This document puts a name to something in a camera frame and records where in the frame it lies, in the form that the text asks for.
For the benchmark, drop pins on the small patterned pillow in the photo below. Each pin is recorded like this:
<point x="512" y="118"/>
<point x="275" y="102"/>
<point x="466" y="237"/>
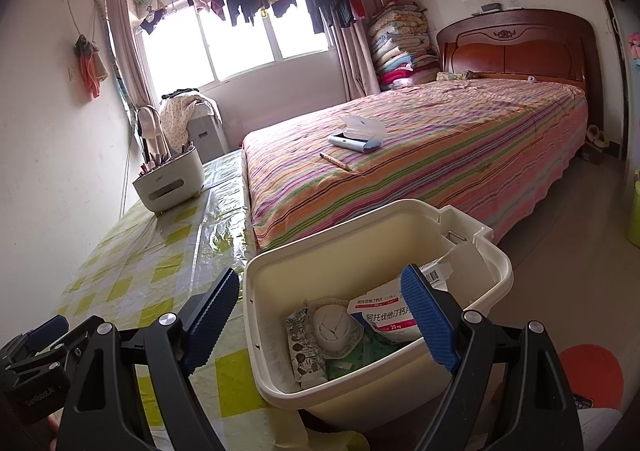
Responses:
<point x="450" y="76"/>

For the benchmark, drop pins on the white open case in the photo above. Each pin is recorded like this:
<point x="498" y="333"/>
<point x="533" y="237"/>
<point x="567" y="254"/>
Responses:
<point x="350" y="141"/>

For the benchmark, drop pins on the pink cloth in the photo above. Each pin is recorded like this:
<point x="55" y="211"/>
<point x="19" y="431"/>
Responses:
<point x="634" y="48"/>

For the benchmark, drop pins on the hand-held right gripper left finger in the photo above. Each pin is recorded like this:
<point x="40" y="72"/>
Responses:
<point x="210" y="321"/>

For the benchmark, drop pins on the yellow checked tablecloth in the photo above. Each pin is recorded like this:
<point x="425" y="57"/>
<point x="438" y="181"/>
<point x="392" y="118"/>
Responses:
<point x="140" y="256"/>

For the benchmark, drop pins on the floral cloth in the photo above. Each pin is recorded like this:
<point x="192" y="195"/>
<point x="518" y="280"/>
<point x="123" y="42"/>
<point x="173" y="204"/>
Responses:
<point x="177" y="123"/>

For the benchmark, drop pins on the white medicine box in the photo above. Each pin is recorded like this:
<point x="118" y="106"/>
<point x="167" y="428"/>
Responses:
<point x="465" y="271"/>
<point x="380" y="321"/>

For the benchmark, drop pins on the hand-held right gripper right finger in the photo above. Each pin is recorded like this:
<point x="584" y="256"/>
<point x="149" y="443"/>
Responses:
<point x="430" y="321"/>

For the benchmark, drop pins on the beige cloth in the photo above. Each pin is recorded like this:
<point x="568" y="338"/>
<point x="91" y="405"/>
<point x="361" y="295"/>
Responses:
<point x="150" y="126"/>

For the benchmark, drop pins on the pen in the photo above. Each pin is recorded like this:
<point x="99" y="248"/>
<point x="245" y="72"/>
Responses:
<point x="340" y="162"/>

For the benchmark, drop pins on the orange hanging cloth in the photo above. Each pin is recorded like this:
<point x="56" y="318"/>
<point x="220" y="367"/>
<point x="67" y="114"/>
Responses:
<point x="90" y="66"/>

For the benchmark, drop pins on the green plastic bag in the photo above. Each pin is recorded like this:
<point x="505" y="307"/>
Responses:
<point x="365" y="356"/>

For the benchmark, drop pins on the beige curtain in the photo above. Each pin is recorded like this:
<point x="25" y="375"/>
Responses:
<point x="355" y="66"/>
<point x="125" y="46"/>

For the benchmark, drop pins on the small grey box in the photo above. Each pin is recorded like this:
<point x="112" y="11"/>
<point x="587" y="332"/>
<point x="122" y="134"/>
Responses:
<point x="490" y="8"/>

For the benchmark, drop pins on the window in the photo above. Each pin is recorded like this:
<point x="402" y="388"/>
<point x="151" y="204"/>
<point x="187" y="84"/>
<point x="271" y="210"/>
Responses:
<point x="240" y="51"/>

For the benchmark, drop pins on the bed with striped sheet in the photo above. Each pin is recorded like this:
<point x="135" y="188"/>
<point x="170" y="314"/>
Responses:
<point x="425" y="156"/>

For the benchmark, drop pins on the wooden headboard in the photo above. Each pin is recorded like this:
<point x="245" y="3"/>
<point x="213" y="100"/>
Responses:
<point x="515" y="51"/>

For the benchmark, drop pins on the white plastic bag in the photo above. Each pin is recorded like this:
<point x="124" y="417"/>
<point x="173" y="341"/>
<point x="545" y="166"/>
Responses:
<point x="335" y="326"/>

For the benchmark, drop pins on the pair of slippers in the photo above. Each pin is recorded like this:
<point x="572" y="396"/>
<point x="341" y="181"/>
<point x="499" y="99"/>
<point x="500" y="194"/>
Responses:
<point x="597" y="135"/>

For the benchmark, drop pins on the brown cardboard box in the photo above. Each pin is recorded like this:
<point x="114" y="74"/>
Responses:
<point x="595" y="156"/>

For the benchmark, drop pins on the black cloth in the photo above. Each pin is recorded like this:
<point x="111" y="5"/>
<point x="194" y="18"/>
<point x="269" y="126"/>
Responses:
<point x="180" y="93"/>

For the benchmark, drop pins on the bunch of pens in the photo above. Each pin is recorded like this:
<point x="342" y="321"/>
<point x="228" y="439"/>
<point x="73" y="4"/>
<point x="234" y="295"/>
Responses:
<point x="160" y="163"/>

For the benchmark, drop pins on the white desk organizer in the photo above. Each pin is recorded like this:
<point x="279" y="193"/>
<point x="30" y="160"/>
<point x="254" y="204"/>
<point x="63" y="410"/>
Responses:
<point x="170" y="186"/>

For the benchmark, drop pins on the white plastic bin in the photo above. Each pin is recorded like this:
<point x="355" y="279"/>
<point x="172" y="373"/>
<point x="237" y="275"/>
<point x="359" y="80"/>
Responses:
<point x="310" y="256"/>

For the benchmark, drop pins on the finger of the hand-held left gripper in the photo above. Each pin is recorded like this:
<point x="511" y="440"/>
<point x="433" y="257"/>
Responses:
<point x="37" y="360"/>
<point x="47" y="330"/>

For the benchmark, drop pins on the stack of folded quilts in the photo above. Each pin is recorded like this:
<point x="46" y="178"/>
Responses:
<point x="400" y="46"/>

